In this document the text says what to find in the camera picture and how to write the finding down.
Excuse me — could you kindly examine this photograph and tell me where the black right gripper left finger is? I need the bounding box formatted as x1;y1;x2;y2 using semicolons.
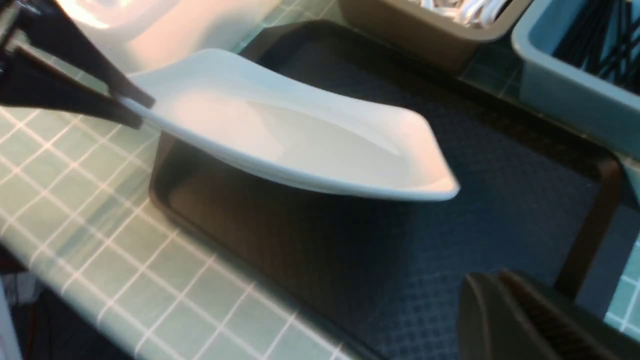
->
457;272;563;360

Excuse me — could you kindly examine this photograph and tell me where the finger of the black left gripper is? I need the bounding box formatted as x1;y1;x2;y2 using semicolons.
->
0;47;144;129
10;0;156;109

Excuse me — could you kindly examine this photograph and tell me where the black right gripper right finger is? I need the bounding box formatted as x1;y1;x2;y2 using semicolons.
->
498;270;640;360

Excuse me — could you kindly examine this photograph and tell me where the white square rice plate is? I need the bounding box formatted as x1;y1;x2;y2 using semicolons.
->
116;48;461;202

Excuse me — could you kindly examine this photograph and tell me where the large white plastic tub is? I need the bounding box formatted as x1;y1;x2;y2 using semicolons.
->
59;0;279;74

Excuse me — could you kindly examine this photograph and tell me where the black serving tray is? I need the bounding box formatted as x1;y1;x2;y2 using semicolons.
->
150;20;639;360

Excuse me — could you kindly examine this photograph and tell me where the green checked tablecloth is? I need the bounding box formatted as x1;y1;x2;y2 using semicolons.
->
0;0;640;360

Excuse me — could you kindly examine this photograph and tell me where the blue-grey chopstick bin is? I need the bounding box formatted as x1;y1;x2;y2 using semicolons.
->
510;0;640;158

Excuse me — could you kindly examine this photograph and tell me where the brown spoon bin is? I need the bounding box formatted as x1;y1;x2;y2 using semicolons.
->
338;0;531;75

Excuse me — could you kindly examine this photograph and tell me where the bundle of black chopsticks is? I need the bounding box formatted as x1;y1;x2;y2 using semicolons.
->
551;0;640;95

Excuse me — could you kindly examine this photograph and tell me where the pile of white spoons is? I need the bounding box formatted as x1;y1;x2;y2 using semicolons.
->
410;0;510;28

